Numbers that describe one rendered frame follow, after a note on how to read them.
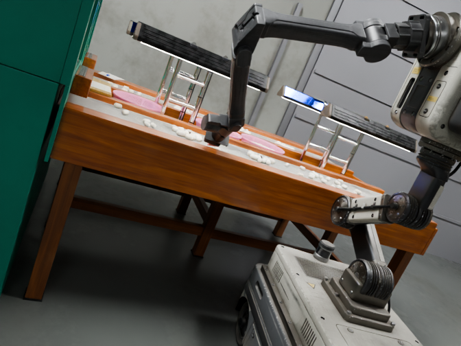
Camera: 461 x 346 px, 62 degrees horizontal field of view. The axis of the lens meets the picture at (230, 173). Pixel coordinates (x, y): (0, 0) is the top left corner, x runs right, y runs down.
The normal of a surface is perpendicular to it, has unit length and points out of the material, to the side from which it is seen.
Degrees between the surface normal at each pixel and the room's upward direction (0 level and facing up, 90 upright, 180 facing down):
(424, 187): 90
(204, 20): 90
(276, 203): 90
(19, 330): 0
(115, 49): 90
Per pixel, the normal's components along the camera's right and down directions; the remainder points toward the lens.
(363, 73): 0.16, 0.32
